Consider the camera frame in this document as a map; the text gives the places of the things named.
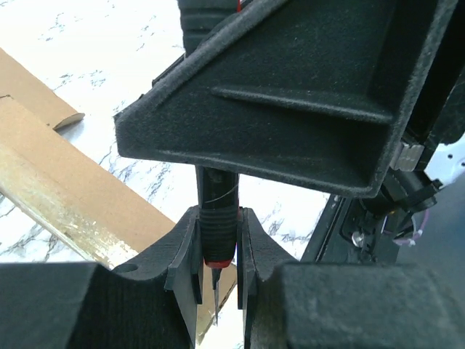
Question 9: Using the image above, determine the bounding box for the red black utility knife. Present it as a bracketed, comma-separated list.
[178, 1, 240, 312]

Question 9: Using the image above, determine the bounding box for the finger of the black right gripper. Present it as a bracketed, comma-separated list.
[115, 1, 458, 198]

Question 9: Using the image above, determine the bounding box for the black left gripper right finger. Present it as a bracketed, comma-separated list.
[238, 208, 464, 348]

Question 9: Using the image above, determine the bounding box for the brown cardboard express box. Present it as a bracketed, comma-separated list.
[0, 49, 84, 130]

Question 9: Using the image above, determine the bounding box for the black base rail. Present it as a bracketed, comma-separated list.
[300, 195, 359, 264]

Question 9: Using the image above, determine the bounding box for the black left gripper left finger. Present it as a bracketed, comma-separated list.
[1, 207, 201, 348]

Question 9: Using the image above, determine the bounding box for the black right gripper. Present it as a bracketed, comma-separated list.
[352, 1, 464, 254]

